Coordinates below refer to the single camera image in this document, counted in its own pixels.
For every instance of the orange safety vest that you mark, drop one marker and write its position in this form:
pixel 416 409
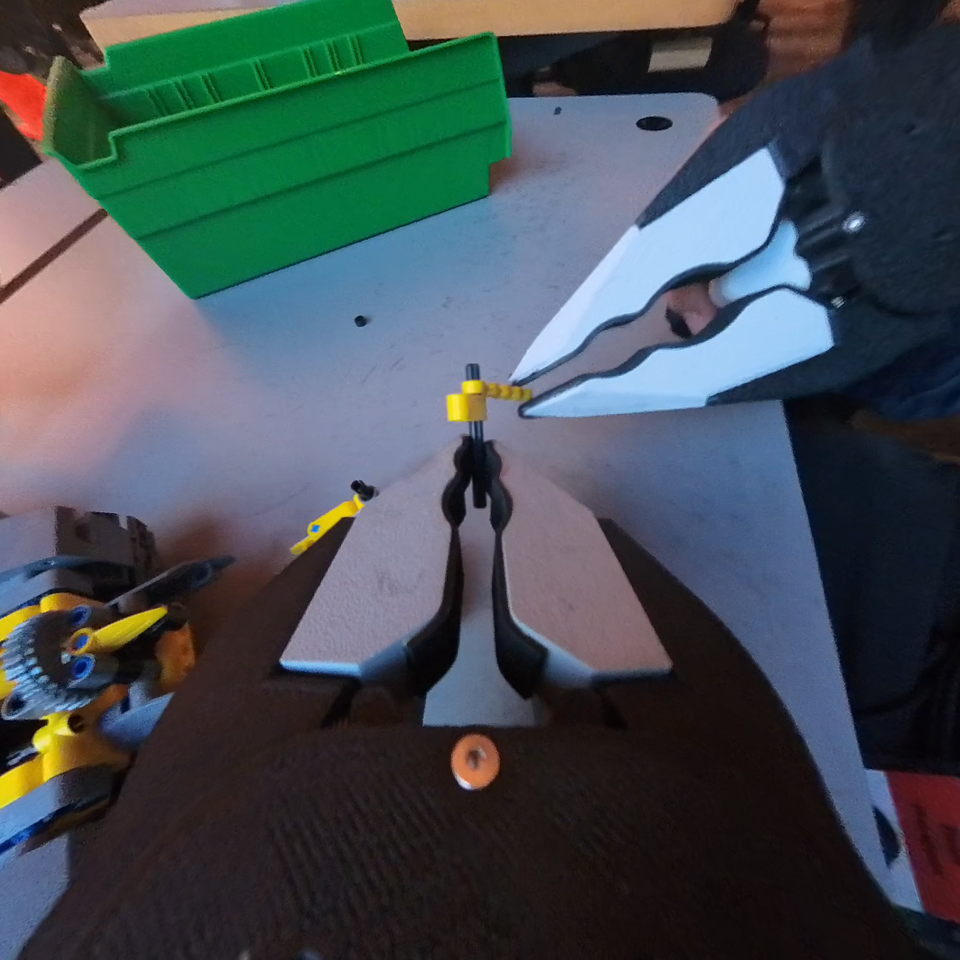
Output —
pixel 19 101

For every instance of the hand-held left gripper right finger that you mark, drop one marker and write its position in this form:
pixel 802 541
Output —
pixel 577 592

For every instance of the yellow black brick piece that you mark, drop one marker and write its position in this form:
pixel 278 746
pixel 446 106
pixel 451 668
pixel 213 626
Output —
pixel 469 405

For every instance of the yellow toy brick assembly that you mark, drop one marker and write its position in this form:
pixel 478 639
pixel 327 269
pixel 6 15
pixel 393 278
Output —
pixel 330 521

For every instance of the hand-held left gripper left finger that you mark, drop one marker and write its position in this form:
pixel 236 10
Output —
pixel 375 592

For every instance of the grey yellow toy brick vehicle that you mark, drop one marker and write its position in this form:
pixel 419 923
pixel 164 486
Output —
pixel 82 660

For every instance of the red badge holder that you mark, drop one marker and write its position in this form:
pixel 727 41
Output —
pixel 930 840

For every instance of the grey desk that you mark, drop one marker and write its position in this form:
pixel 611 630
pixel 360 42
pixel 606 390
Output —
pixel 300 390

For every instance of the person's dark clothed body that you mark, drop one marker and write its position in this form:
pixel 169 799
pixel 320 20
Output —
pixel 885 562

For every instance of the black desk grommet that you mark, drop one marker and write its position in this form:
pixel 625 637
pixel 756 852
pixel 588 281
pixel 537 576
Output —
pixel 652 122

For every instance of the green plastic bin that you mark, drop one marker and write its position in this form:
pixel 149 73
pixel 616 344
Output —
pixel 300 187

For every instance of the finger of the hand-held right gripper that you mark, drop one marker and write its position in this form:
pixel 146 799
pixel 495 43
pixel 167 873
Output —
pixel 675 255
pixel 720 360

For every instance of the person's right hand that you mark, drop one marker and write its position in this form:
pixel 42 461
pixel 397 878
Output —
pixel 686 311

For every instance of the wood-edged grey table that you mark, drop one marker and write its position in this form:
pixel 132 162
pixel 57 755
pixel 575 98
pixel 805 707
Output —
pixel 525 15

